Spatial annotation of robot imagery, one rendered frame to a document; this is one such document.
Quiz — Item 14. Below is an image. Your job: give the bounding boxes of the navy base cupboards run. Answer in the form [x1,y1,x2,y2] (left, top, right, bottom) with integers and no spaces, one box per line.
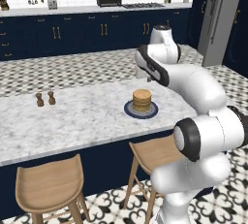
[0,7,195,62]

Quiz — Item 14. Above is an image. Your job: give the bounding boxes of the navy tall cupboards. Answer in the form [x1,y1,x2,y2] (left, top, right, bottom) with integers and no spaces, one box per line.
[188,0,213,50]
[222,0,248,79]

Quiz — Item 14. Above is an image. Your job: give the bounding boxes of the grey fridge handle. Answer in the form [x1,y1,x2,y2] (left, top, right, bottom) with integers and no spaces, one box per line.
[210,0,229,46]

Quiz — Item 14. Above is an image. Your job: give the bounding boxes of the wooden knife block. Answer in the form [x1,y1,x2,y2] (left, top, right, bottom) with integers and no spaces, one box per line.
[0,0,11,12]

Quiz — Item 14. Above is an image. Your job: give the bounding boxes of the grey fridge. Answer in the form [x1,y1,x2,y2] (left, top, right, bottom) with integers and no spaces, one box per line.
[197,0,247,68]

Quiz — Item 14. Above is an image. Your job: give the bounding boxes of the black hob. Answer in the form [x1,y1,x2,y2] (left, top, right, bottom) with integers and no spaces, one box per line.
[121,2,166,10]

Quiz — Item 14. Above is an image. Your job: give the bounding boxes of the silver toaster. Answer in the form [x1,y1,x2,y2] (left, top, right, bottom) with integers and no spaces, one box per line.
[46,0,59,11]

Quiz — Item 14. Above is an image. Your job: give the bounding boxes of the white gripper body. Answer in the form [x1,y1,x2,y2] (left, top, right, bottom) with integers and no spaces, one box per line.
[135,65,153,82]

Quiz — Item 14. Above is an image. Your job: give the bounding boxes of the stack of brown pancakes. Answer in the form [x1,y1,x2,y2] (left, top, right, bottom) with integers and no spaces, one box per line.
[132,88,153,113]

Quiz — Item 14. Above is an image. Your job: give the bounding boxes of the blue round plate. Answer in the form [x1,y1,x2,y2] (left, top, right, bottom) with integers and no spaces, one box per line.
[123,100,160,120]

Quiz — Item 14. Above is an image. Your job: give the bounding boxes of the brown wooden shaker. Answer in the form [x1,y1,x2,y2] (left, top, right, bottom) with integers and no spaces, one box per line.
[46,90,57,106]
[35,92,46,108]

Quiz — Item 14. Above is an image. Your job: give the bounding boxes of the navy marble-topped dining counter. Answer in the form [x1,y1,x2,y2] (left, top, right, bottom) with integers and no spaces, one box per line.
[0,78,199,221]

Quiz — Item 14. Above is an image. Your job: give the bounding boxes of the wooden bar stool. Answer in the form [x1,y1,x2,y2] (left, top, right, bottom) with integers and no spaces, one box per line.
[123,134,186,224]
[15,152,92,224]

